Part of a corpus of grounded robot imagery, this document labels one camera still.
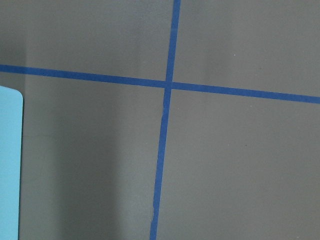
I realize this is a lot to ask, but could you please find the light blue plastic bin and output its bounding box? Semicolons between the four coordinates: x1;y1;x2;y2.
0;86;23;240

